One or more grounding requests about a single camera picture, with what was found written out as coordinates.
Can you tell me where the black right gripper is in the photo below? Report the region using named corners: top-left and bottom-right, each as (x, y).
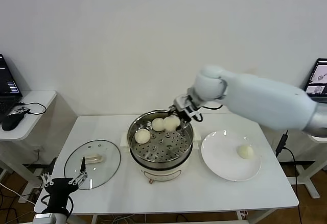
top-left (168, 88), bottom-right (204, 132)

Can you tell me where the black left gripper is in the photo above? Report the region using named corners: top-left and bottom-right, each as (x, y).
top-left (41, 157), bottom-right (89, 209)

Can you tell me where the white steamed baozi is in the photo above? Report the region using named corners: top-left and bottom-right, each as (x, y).
top-left (163, 116), bottom-right (180, 131)
top-left (134, 129), bottom-right (151, 144)
top-left (151, 118), bottom-right (166, 132)
top-left (237, 144), bottom-right (255, 160)

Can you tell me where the glass lid cream handle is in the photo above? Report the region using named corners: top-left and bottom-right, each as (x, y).
top-left (63, 139), bottom-right (122, 190)

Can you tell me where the stainless steel steamer basket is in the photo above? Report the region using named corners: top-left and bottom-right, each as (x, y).
top-left (127, 110), bottom-right (194, 165)

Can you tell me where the white round plate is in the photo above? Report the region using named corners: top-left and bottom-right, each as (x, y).
top-left (201, 130), bottom-right (262, 182)

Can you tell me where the cream electric cooker pot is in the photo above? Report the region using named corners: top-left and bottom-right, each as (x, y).
top-left (120, 126), bottom-right (200, 185)

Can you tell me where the white table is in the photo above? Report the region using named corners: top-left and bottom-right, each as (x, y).
top-left (34, 113), bottom-right (299, 224)

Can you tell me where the white side desk with mouse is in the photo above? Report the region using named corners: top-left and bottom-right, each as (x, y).
top-left (0, 90), bottom-right (57, 204)

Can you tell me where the black computer mouse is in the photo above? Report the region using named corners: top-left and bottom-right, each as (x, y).
top-left (1, 112), bottom-right (26, 131)

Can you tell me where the black laptop dark screen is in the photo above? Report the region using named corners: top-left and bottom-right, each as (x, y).
top-left (0, 54), bottom-right (24, 123)

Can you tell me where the white side desk with power strip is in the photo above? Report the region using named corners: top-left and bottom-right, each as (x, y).
top-left (277, 129), bottom-right (327, 199)

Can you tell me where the grey laptop with image windows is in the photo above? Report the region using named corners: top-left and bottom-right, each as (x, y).
top-left (303, 58), bottom-right (327, 97)

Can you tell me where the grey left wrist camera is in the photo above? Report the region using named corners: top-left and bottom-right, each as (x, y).
top-left (33, 213), bottom-right (57, 224)

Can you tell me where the white floor cable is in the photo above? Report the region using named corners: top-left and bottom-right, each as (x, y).
top-left (0, 183), bottom-right (36, 206)

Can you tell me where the black looped desk cable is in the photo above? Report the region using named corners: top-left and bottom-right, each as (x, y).
top-left (19, 102), bottom-right (48, 116)

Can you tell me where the black cable with adapter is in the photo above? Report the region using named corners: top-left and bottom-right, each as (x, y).
top-left (275, 129), bottom-right (303, 224)

